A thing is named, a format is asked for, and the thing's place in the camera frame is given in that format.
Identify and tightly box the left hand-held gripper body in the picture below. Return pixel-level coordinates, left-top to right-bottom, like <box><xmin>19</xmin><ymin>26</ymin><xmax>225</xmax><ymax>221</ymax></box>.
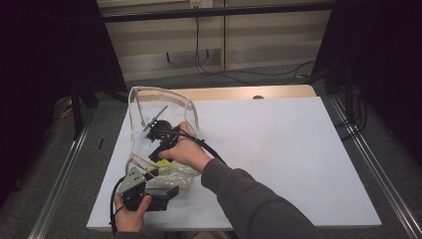
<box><xmin>115</xmin><ymin>166</ymin><xmax>170</xmax><ymax>212</ymax></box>

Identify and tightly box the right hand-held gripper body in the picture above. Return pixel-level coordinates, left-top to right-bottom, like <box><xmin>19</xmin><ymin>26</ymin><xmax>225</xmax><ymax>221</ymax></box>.
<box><xmin>143</xmin><ymin>105</ymin><xmax>182</xmax><ymax>150</ymax></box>

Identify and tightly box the clear plastic bag beige trim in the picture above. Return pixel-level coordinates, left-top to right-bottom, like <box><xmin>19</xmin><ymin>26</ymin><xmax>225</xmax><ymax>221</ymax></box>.
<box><xmin>124</xmin><ymin>86</ymin><xmax>202</xmax><ymax>190</ymax></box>

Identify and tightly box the person's right hand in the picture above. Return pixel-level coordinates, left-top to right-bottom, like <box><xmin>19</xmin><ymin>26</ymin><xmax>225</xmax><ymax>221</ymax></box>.
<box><xmin>158</xmin><ymin>120</ymin><xmax>213</xmax><ymax>174</ymax></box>

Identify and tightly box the person's left hand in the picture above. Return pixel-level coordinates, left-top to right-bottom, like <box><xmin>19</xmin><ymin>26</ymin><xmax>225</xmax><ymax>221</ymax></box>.
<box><xmin>113</xmin><ymin>193</ymin><xmax>153</xmax><ymax>233</ymax></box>

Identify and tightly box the light wooden table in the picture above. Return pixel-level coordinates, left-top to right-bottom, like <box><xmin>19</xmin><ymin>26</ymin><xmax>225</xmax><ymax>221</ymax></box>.
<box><xmin>132</xmin><ymin>84</ymin><xmax>317</xmax><ymax>103</ymax></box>

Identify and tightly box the black stand leg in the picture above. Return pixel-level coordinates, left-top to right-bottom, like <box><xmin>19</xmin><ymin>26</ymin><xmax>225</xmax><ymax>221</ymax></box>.
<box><xmin>71</xmin><ymin>78</ymin><xmax>101</xmax><ymax>140</ymax></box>

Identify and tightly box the white table sheet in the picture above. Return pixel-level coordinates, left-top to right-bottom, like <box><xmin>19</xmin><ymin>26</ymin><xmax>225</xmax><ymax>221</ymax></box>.
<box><xmin>86</xmin><ymin>96</ymin><xmax>382</xmax><ymax>231</ymax></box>

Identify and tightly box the black curtain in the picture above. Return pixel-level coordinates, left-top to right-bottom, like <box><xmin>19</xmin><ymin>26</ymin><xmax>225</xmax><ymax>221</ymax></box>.
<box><xmin>313</xmin><ymin>0</ymin><xmax>422</xmax><ymax>157</ymax></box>
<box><xmin>0</xmin><ymin>0</ymin><xmax>128</xmax><ymax>207</ymax></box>

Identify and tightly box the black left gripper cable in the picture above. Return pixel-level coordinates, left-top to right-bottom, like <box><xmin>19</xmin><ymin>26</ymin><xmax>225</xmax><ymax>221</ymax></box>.
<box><xmin>108</xmin><ymin>177</ymin><xmax>128</xmax><ymax>237</ymax></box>

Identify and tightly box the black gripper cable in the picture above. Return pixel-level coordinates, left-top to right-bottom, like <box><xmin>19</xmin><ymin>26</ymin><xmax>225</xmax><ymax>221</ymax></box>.
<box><xmin>162</xmin><ymin>128</ymin><xmax>228</xmax><ymax>166</ymax></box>
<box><xmin>108</xmin><ymin>177</ymin><xmax>128</xmax><ymax>237</ymax></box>

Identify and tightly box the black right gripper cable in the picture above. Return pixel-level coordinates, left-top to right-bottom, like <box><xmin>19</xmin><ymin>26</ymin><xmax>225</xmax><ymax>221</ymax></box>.
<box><xmin>162</xmin><ymin>128</ymin><xmax>228</xmax><ymax>166</ymax></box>

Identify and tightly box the aluminium floor rail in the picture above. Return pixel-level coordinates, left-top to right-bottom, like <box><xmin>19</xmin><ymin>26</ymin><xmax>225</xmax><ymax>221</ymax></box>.
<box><xmin>28</xmin><ymin>123</ymin><xmax>98</xmax><ymax>239</ymax></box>
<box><xmin>329</xmin><ymin>96</ymin><xmax>422</xmax><ymax>239</ymax></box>

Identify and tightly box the black socket cable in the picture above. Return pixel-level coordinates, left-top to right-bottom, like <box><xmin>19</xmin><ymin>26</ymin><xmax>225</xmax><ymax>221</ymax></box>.
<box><xmin>193</xmin><ymin>6</ymin><xmax>317</xmax><ymax>86</ymax></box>

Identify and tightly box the yellow floor cable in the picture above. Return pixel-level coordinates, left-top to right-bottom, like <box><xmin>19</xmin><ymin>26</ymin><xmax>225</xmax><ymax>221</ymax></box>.
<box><xmin>59</xmin><ymin>98</ymin><xmax>74</xmax><ymax>120</ymax></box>

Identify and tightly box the white wall socket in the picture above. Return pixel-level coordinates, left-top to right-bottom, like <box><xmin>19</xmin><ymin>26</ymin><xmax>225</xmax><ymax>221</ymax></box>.
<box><xmin>189</xmin><ymin>0</ymin><xmax>214</xmax><ymax>9</ymax></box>

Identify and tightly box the black floor cable bundle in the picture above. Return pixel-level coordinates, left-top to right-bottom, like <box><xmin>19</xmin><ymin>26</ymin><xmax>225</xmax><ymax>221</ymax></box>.
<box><xmin>334</xmin><ymin>84</ymin><xmax>367</xmax><ymax>142</ymax></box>

